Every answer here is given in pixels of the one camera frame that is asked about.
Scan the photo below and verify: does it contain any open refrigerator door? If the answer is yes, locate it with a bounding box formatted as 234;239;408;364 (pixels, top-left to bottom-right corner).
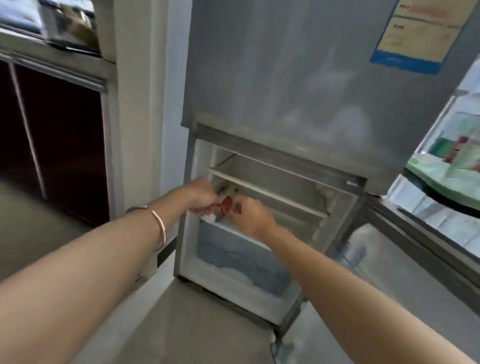
330;64;480;364

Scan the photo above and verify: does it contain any person's right forearm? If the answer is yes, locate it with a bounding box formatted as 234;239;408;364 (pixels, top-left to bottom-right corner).
261;225;480;364

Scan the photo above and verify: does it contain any person's left hand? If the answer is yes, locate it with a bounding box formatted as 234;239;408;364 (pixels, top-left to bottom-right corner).
182;176;223;215

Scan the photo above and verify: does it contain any metal pot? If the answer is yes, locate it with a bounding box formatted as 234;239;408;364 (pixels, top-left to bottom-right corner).
39;0;100;51

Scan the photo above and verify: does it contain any red food packet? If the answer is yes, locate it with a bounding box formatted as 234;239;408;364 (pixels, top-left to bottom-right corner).
201;197;235;218

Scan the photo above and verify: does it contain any clear freezer drawer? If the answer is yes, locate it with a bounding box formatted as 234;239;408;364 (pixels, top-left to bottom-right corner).
196;221;297;299

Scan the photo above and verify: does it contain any green plastic bag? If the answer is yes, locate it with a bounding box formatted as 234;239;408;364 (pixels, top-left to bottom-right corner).
407;110;480;211

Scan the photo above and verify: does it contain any blue white energy label sticker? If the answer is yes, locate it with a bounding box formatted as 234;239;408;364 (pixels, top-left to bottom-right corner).
369;0;474;74

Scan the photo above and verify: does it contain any white freezer shelf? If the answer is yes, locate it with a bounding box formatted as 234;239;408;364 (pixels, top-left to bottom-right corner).
207;152;331;220

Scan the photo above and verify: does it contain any dark cabinet with metal frame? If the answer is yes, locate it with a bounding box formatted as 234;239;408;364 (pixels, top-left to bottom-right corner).
0;37;118;227

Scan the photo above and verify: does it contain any silver bangle bracelet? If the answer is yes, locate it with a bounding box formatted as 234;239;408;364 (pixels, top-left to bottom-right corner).
150;210;167;253

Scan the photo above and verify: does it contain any grey refrigerator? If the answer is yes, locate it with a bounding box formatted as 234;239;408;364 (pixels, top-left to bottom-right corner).
173;0;480;340

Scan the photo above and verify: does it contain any person's left forearm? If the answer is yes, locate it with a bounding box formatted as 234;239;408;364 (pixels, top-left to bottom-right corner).
0;186;193;364

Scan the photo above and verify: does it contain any person's right hand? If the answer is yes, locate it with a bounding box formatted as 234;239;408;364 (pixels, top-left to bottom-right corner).
232;196;279;240

